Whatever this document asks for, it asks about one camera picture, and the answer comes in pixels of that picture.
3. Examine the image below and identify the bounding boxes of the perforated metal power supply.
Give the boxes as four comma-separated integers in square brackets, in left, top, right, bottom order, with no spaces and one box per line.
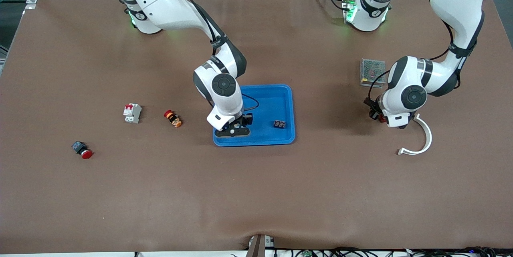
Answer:
[360,58,386,88]

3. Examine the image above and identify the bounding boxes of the white curved plastic clamp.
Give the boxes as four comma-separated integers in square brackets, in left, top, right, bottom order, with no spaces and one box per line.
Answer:
[397,113,433,156]

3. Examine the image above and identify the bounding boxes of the small orange red push button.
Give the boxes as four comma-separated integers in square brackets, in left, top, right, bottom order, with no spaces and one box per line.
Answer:
[164,109,183,128]

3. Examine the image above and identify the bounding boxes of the grey metal mounting bracket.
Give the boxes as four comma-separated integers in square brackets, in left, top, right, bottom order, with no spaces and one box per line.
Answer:
[245,234,276,257]

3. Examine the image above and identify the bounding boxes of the blue plastic tray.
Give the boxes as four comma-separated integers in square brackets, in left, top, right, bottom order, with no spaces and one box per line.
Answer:
[213,85,296,147]

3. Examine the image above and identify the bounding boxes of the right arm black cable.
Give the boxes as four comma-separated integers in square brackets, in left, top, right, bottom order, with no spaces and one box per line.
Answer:
[160,0,260,114]

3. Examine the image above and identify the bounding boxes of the red mushroom button dark body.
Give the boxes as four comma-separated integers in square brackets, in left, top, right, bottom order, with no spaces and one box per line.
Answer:
[71,141,93,159]

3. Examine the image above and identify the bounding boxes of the white circuit breaker red switch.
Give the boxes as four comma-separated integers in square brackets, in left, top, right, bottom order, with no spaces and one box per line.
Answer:
[123,103,142,124]

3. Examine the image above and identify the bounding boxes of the brown table mat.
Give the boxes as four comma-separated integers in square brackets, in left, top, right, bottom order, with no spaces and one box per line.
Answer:
[0,0,513,254]

